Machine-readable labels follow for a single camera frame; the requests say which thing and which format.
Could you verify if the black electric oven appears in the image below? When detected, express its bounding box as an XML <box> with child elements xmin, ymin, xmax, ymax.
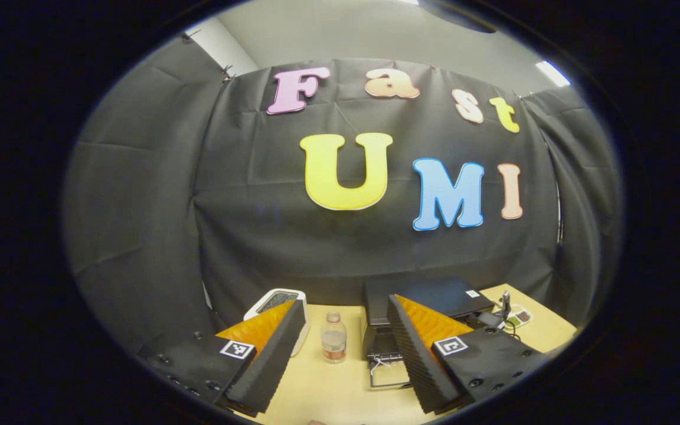
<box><xmin>362</xmin><ymin>276</ymin><xmax>495</xmax><ymax>390</ymax></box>

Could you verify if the white plate with beans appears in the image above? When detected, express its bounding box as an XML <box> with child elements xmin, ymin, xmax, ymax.
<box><xmin>506</xmin><ymin>303</ymin><xmax>534</xmax><ymax>329</ymax></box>

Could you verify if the rectangular ceiling light panel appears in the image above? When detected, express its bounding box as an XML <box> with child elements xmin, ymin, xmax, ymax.
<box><xmin>535</xmin><ymin>60</ymin><xmax>571</xmax><ymax>88</ymax></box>

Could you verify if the black backdrop cloth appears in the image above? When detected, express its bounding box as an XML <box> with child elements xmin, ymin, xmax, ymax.
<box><xmin>63</xmin><ymin>32</ymin><xmax>624</xmax><ymax>355</ymax></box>

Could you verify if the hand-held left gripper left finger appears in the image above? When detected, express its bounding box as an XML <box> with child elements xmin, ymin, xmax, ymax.
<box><xmin>138</xmin><ymin>299</ymin><xmax>308</xmax><ymax>415</ymax></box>

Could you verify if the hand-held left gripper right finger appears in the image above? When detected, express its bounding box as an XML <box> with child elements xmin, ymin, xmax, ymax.
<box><xmin>386</xmin><ymin>295</ymin><xmax>554</xmax><ymax>415</ymax></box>

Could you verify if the clear plastic bottle red label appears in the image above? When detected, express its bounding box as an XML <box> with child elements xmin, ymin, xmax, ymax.
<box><xmin>321</xmin><ymin>310</ymin><xmax>348</xmax><ymax>364</ymax></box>

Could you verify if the white toaster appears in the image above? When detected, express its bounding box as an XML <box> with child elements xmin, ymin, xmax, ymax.
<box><xmin>243</xmin><ymin>287</ymin><xmax>312</xmax><ymax>358</ymax></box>

